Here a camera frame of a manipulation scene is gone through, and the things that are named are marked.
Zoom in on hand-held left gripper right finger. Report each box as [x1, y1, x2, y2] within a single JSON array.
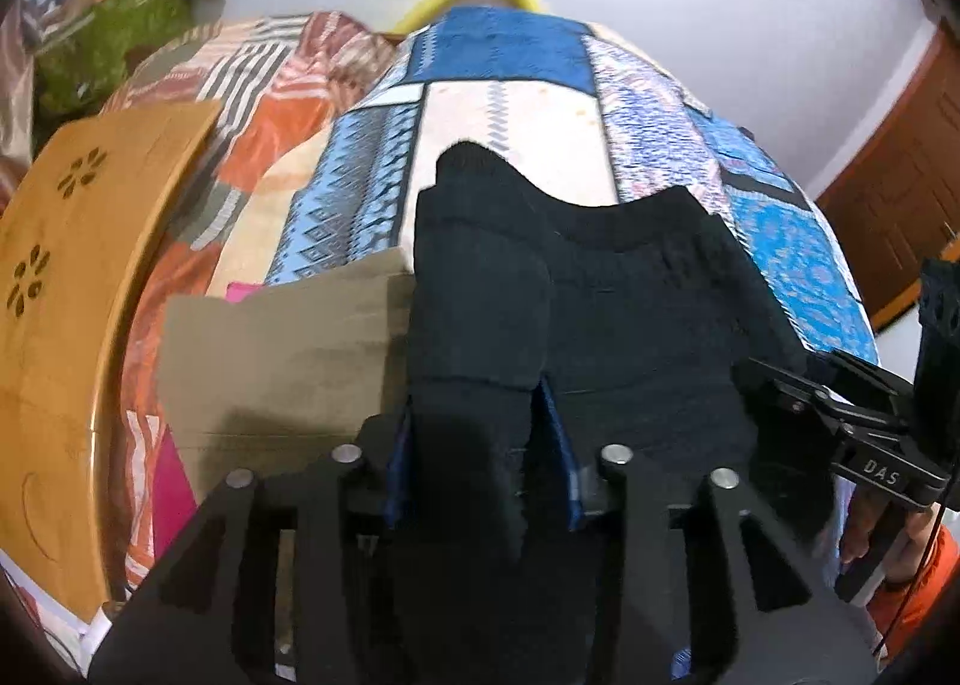
[[534, 379, 880, 685]]

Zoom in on patchwork printed bedsheet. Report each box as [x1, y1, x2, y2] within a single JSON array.
[[266, 6, 882, 367]]

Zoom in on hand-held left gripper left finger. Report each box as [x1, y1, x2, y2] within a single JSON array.
[[88, 396, 422, 685]]

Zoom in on brown wooden door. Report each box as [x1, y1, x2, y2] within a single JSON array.
[[814, 25, 960, 335]]

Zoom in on wooden bed board flower cutouts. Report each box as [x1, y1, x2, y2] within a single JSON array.
[[0, 101, 226, 627]]

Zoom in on person's right forearm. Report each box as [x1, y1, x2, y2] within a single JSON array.
[[868, 524, 960, 650]]

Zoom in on green patterned cloth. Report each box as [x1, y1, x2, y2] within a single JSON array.
[[34, 0, 201, 118]]

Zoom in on person's right hand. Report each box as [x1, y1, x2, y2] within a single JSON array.
[[838, 486, 937, 594]]

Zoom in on olive green pants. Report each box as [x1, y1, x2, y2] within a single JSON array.
[[159, 251, 419, 462]]

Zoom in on black pants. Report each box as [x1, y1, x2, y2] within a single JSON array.
[[390, 141, 848, 685]]

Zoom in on orange striped blanket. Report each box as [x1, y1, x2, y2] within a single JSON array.
[[97, 10, 412, 607]]

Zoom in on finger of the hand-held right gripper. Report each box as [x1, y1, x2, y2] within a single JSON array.
[[806, 350, 917, 402], [733, 356, 847, 432]]

